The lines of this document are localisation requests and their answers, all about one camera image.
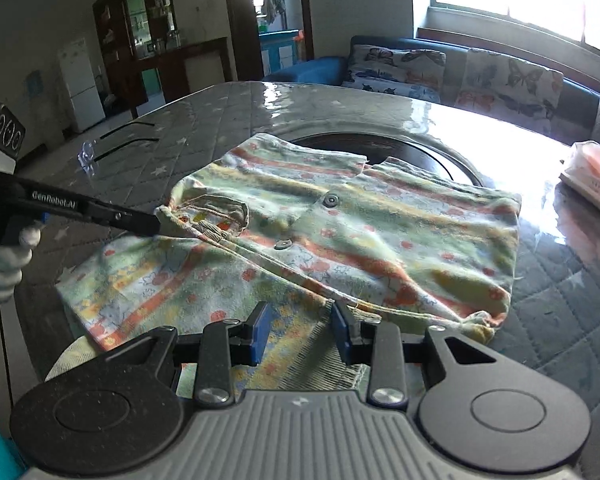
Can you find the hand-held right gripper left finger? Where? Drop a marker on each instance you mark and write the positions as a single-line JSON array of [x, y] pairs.
[[262, 332]]

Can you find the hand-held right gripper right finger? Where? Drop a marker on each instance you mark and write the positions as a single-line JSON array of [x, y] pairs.
[[341, 332]]

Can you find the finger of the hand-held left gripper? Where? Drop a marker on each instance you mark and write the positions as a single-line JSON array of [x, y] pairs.
[[95, 208]]

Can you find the green floral child's shirt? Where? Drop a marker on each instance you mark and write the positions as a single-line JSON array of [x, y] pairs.
[[330, 240]]

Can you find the hanging clothes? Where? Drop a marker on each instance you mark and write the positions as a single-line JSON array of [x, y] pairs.
[[275, 2]]

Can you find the person's left hand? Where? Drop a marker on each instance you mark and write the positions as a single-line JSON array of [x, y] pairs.
[[5, 280]]

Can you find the white refrigerator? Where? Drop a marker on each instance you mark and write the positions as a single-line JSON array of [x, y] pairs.
[[82, 85]]

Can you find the grey quilted star tablecloth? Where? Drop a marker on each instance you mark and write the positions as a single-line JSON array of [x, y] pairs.
[[205, 125]]

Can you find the low wooden sideboard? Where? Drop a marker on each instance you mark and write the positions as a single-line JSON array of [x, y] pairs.
[[200, 67]]

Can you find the tall wooden display cabinet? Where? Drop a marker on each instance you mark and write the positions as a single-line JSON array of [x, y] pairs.
[[130, 20]]

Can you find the round black induction cooker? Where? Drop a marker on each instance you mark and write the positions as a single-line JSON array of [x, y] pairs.
[[420, 152]]

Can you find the blue and white plastic cabinet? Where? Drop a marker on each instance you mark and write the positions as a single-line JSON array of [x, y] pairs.
[[280, 55]]

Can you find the small butterfly print cushion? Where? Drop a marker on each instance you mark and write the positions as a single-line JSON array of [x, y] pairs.
[[400, 62], [390, 91]]

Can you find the blue sofa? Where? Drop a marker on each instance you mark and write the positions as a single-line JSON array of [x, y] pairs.
[[325, 67]]

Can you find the large butterfly print cushion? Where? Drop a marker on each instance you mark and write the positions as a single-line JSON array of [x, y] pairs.
[[510, 87]]

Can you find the pink and white tissue pack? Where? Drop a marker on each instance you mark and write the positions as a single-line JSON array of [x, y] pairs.
[[595, 175]]

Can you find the dark wooden door frame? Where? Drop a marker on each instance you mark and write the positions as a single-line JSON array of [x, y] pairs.
[[237, 20]]

